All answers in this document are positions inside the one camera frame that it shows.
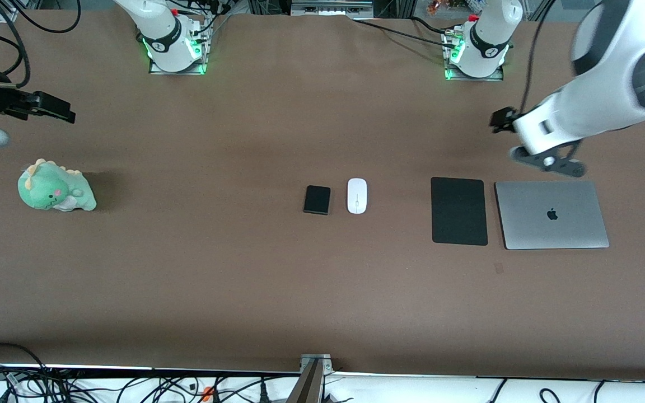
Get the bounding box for white computer mouse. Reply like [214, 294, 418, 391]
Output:
[347, 178, 368, 214]

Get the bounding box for black phone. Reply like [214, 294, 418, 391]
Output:
[303, 185, 331, 215]

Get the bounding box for black mouse pad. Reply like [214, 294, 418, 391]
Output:
[431, 177, 489, 246]

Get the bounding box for grey closed laptop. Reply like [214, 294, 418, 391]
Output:
[494, 180, 610, 250]

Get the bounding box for green dinosaur plush toy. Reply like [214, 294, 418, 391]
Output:
[17, 159, 98, 213]

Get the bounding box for colourful small items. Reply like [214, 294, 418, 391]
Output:
[426, 0, 483, 15]

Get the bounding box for grey metal box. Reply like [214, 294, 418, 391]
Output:
[291, 0, 374, 18]

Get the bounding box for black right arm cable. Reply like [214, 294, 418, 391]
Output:
[4, 0, 32, 90]

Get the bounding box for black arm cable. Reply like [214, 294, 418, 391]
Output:
[4, 0, 32, 90]
[520, 0, 558, 115]

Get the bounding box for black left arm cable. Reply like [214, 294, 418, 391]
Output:
[520, 0, 558, 115]

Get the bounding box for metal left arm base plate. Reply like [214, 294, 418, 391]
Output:
[445, 63, 506, 82]

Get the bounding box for black table cable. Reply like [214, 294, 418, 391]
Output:
[353, 20, 452, 46]
[411, 16, 460, 38]

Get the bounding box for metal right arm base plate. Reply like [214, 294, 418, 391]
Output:
[148, 55, 208, 76]

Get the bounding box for aluminium post with bracket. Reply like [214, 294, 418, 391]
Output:
[286, 354, 335, 403]

